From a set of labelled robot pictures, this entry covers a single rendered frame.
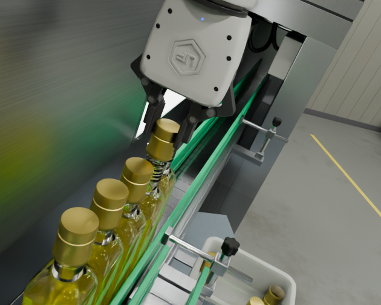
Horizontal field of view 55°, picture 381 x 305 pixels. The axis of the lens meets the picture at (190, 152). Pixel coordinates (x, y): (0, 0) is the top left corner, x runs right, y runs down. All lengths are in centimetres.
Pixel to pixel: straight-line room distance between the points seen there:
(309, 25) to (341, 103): 438
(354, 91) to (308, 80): 433
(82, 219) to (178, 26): 21
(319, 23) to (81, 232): 112
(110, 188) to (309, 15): 106
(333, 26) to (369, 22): 401
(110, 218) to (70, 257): 6
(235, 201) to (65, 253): 128
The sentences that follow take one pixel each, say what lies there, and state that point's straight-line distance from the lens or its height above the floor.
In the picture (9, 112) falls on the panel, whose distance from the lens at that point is 40.
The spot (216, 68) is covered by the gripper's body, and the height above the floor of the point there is 146.
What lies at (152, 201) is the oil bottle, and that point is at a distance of 50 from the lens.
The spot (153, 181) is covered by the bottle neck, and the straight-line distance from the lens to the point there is 49.
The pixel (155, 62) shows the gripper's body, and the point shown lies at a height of 144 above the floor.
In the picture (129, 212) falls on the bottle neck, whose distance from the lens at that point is 46.
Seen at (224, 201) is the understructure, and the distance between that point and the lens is 160.
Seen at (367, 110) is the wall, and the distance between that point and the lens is 600.
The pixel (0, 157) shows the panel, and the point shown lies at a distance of 43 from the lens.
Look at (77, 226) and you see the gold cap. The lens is 34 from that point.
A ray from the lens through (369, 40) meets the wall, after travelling 544.
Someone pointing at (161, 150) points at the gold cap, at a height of 134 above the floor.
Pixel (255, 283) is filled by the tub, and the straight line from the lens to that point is 93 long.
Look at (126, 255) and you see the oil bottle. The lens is 48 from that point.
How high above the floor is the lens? 157
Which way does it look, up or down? 30 degrees down
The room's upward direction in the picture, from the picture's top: 22 degrees clockwise
